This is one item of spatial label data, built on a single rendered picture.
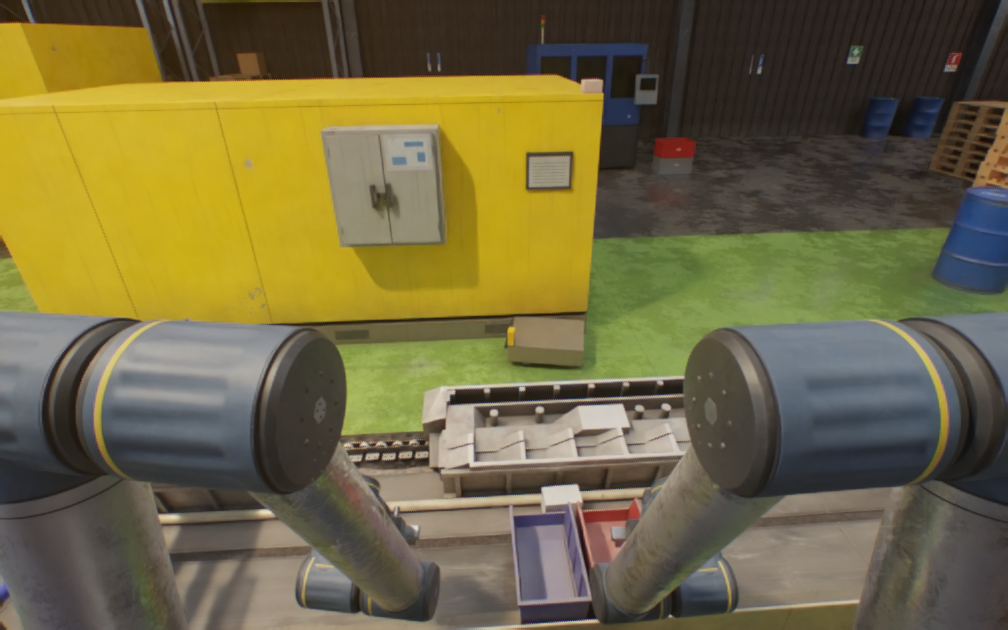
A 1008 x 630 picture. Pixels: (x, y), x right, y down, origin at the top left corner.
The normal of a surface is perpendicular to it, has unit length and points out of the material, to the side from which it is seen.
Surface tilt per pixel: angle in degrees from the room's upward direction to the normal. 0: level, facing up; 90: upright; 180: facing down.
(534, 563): 0
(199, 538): 0
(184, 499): 100
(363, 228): 90
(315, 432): 90
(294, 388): 84
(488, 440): 10
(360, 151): 90
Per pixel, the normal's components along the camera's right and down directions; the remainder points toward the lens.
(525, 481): 0.06, 0.62
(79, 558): 0.66, 0.25
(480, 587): -0.01, -0.88
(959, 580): -0.69, 0.25
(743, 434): -0.98, 0.07
